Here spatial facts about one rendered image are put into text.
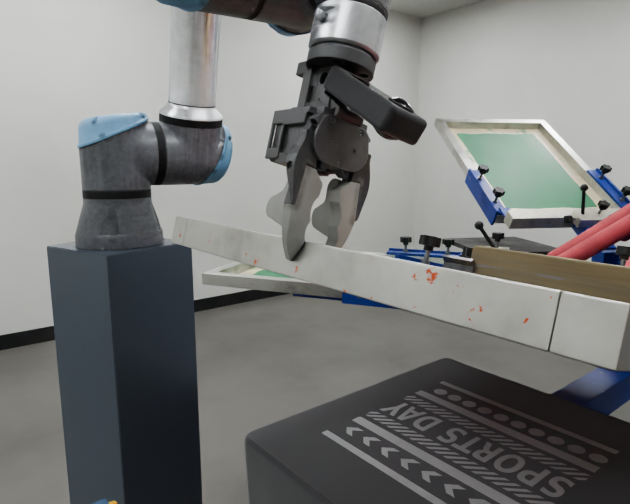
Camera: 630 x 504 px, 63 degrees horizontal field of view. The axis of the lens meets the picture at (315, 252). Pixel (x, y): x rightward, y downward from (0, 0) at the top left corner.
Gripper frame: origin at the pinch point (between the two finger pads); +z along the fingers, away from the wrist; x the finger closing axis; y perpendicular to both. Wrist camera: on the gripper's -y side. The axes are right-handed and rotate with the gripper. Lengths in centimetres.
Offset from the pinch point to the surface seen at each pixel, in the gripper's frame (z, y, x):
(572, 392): 16, 1, -70
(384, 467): 26.0, 3.0, -21.9
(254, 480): 34.3, 18.8, -13.5
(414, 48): -256, 379, -404
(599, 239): -19, 21, -117
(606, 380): 13, -1, -80
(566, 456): 20.4, -10.9, -42.4
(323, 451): 27.0, 11.1, -18.3
